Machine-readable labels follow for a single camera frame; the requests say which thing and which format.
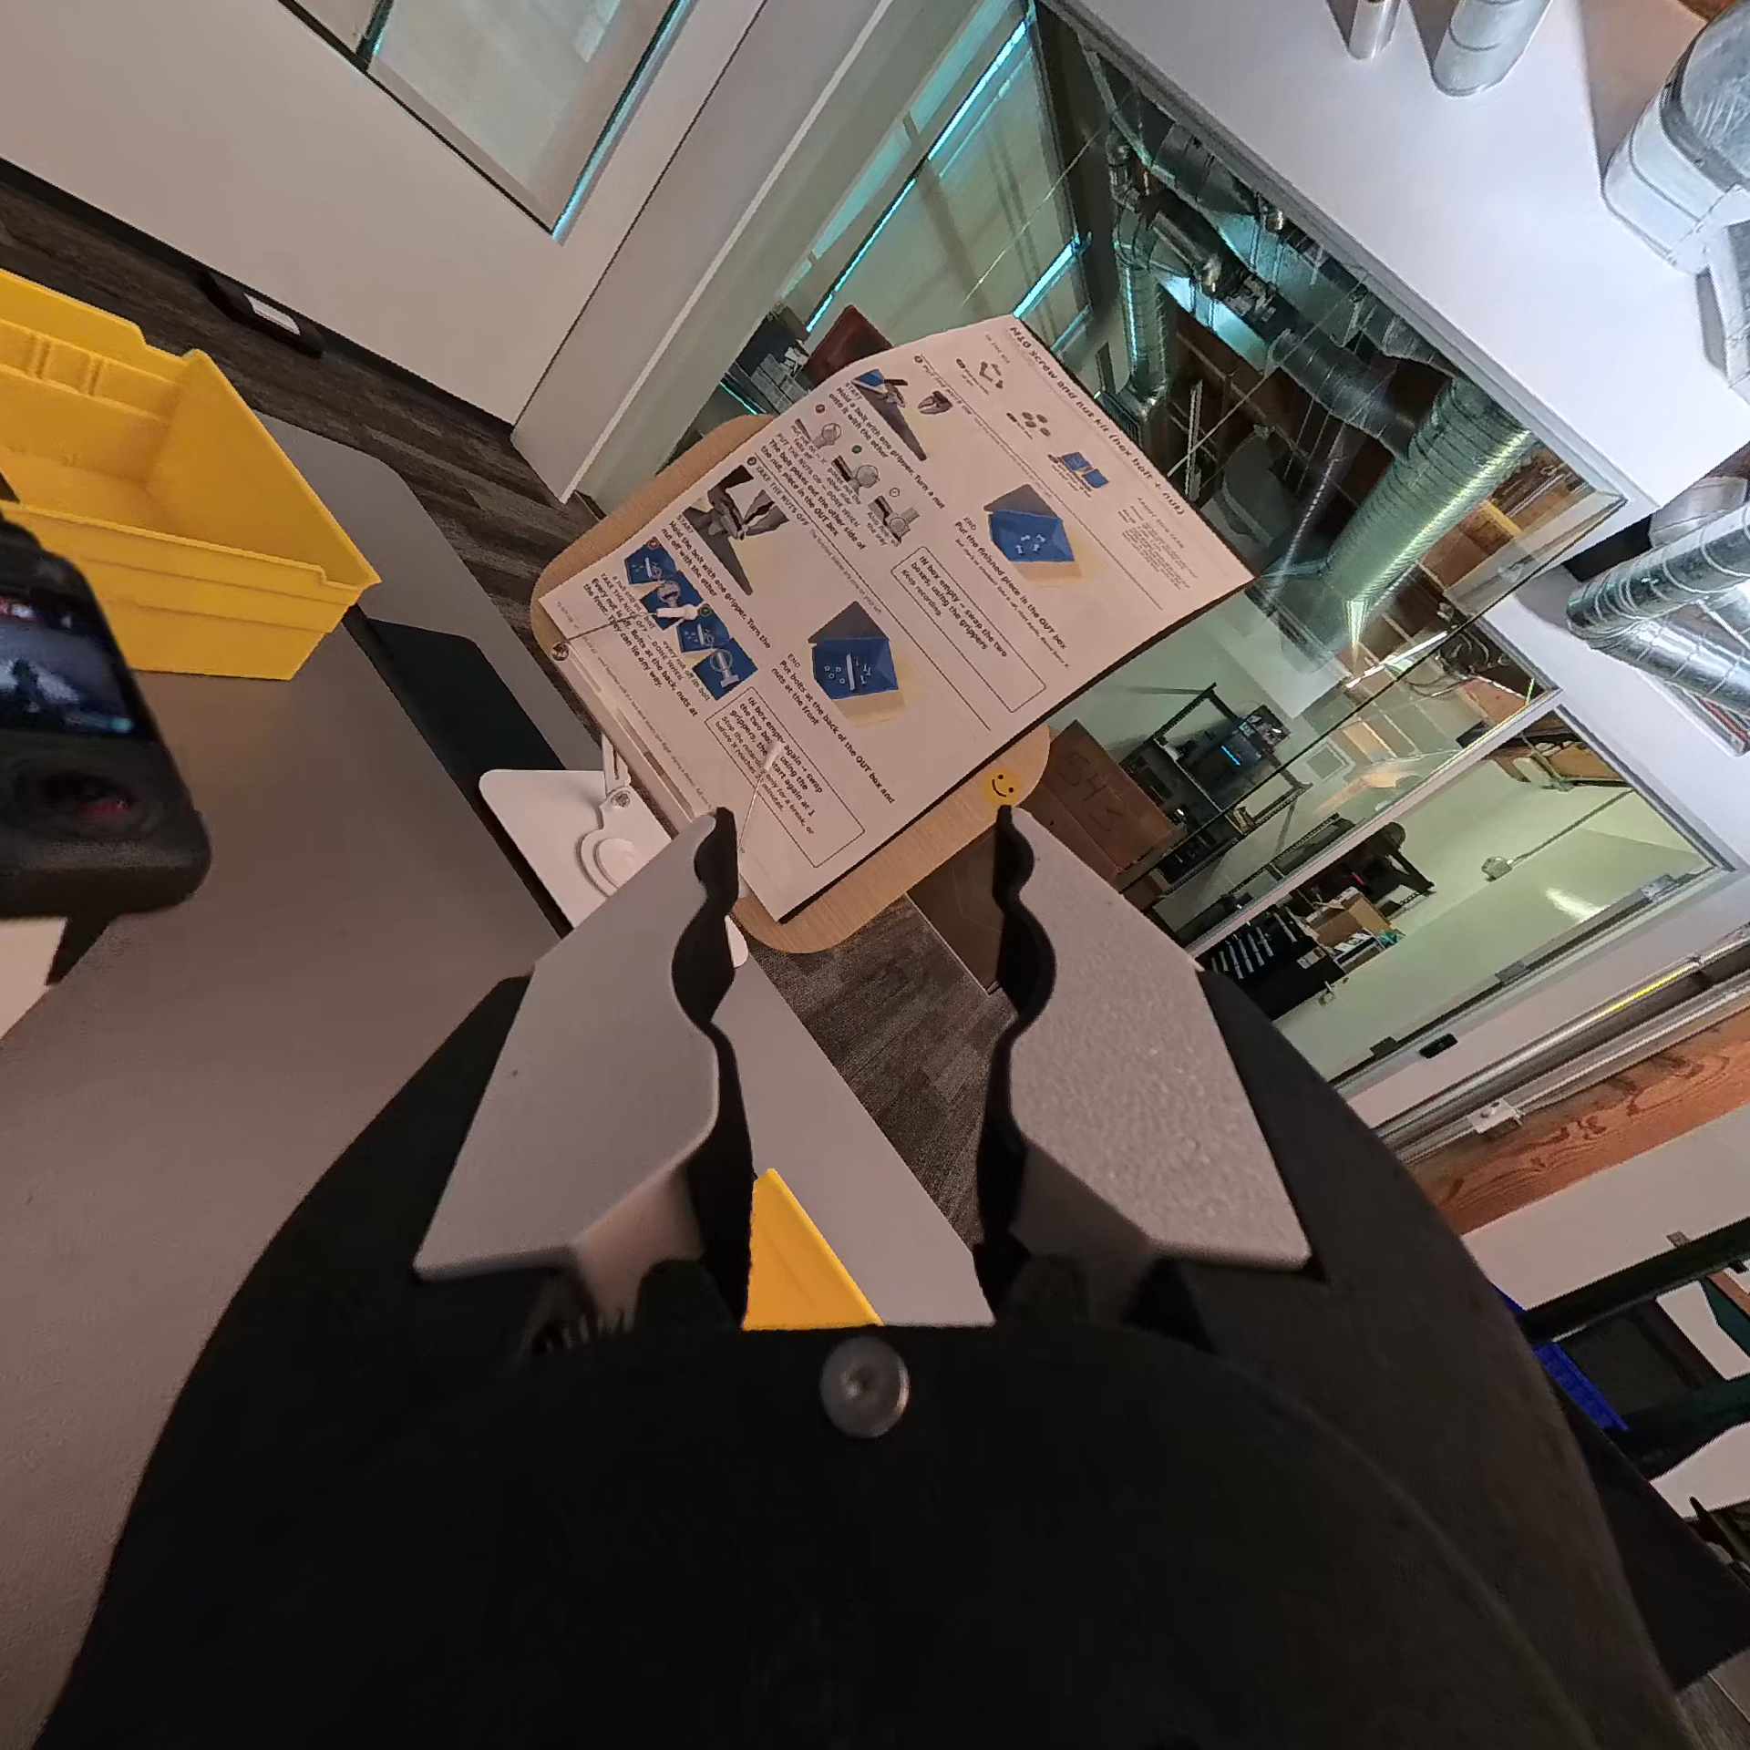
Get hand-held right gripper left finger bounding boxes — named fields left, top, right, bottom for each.
left=413, top=810, right=761, bottom=1324

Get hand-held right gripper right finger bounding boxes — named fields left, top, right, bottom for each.
left=969, top=805, right=1316, bottom=1324

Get yellow plastic bin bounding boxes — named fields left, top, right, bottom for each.
left=744, top=1166, right=885, bottom=1331
left=0, top=269, right=383, bottom=683

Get brown cardboard box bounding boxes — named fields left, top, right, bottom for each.
left=1029, top=722, right=1189, bottom=891

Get black equipment rack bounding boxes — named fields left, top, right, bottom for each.
left=1135, top=690, right=1299, bottom=850

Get blue storage bin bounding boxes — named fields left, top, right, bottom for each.
left=1502, top=1288, right=1630, bottom=1439

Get small black floor device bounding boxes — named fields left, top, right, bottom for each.
left=207, top=274, right=330, bottom=361

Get printed instruction sheet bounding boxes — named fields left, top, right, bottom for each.
left=537, top=318, right=1260, bottom=924

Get large grid window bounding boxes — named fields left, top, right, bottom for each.
left=279, top=0, right=700, bottom=238

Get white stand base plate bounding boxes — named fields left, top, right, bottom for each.
left=479, top=767, right=752, bottom=973

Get aluminium rail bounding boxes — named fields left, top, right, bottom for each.
left=1373, top=922, right=1750, bottom=1166

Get wooden post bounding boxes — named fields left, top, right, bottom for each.
left=1409, top=1028, right=1750, bottom=1239

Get silver ribbed air duct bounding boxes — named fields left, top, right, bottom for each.
left=1565, top=479, right=1750, bottom=754
left=1602, top=0, right=1750, bottom=358

